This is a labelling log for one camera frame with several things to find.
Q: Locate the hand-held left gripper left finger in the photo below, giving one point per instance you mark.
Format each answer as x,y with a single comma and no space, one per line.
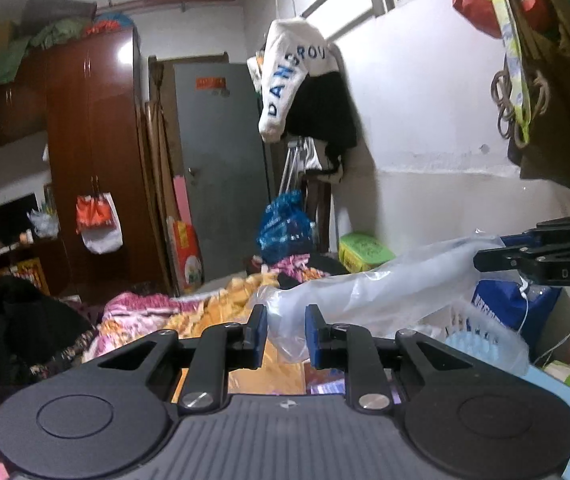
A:
261,332

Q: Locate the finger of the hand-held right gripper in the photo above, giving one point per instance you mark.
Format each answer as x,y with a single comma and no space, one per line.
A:
535,237
495,258

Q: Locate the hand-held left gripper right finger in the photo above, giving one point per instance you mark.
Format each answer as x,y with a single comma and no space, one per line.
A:
312,335

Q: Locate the white plastic basket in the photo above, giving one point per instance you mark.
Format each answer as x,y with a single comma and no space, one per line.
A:
485,345

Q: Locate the large clear plastic bag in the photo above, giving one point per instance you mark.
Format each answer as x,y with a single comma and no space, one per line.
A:
390,285

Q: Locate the blue tote bag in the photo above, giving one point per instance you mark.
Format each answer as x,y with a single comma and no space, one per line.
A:
500,305

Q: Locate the yellow blanket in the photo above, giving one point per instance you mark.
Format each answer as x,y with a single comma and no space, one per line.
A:
215,310

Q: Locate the colourful patterned cloth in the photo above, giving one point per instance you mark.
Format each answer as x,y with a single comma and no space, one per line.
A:
290,267

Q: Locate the green plastic box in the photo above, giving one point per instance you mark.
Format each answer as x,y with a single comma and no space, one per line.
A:
365,252

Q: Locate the red printed carton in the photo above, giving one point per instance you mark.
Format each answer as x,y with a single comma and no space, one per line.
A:
187,255

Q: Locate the blue plastic bag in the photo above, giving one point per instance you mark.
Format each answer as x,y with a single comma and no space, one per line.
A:
285,225

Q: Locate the olive hanging bag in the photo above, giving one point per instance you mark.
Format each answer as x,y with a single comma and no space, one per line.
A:
565,125

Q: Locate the pink floral blanket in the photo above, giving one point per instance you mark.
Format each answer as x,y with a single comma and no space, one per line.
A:
135,310

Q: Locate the pink board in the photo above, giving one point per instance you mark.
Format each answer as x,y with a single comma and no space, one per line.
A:
183,200

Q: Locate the white folded drying rack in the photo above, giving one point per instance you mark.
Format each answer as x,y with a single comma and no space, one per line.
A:
292,165

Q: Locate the grey door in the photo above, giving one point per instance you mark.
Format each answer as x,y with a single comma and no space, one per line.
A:
225,160

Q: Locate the leaning wooden boards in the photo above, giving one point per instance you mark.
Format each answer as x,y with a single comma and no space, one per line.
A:
157,185

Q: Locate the yellow patterned hanging bag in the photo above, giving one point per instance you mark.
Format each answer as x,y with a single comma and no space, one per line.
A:
510,50

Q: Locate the orange white hanging bag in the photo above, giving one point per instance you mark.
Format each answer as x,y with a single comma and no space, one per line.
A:
97,220

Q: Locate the black hanging garment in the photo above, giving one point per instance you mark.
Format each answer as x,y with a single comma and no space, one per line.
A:
325,110

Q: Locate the white crumpled plastic bag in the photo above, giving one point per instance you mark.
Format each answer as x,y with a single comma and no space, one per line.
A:
44,222

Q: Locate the red gold printed box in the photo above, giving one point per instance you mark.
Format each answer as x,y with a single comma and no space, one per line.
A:
22,275

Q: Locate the black jacket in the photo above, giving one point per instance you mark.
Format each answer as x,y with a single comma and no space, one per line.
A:
15,320

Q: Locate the red door sign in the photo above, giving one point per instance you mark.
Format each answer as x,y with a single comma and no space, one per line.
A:
210,84

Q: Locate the brown wooden wardrobe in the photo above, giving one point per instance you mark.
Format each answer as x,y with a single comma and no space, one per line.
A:
100,125

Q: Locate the white lettered hoodie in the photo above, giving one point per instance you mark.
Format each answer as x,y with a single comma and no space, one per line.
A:
285,70

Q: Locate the black television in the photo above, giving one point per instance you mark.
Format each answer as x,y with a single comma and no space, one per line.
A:
12,217

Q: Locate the red ceiling pipe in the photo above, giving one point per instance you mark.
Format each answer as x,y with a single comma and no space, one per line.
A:
165,0

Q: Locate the green cloth bundle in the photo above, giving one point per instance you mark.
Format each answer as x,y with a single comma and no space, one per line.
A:
5,60

